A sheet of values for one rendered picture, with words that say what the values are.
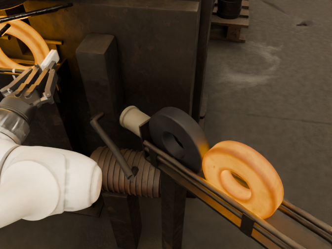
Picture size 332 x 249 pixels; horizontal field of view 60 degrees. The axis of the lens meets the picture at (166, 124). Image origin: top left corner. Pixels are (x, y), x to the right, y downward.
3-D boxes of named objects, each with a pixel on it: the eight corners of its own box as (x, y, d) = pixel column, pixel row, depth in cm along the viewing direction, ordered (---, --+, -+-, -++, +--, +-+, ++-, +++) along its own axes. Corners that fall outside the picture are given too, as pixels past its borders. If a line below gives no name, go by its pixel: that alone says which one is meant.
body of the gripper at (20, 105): (1, 128, 66) (20, 100, 72) (35, 133, 65) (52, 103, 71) (-16, 105, 60) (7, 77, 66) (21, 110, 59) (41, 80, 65)
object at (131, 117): (139, 119, 76) (136, 101, 72) (162, 134, 71) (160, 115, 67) (121, 131, 73) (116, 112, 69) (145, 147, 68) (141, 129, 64)
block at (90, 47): (102, 99, 93) (88, 29, 76) (126, 101, 92) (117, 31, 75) (91, 121, 86) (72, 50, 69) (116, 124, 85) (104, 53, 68)
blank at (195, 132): (155, 94, 61) (143, 102, 60) (213, 125, 53) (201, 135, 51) (161, 145, 72) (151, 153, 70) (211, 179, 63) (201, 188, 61)
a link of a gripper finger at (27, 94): (22, 95, 65) (27, 96, 65) (44, 64, 72) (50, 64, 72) (28, 106, 68) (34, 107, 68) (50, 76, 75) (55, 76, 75)
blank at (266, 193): (212, 125, 53) (200, 135, 51) (294, 168, 44) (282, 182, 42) (210, 179, 63) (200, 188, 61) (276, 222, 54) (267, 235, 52)
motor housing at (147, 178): (118, 219, 123) (97, 135, 85) (168, 228, 121) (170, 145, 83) (108, 250, 114) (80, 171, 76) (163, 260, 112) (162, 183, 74)
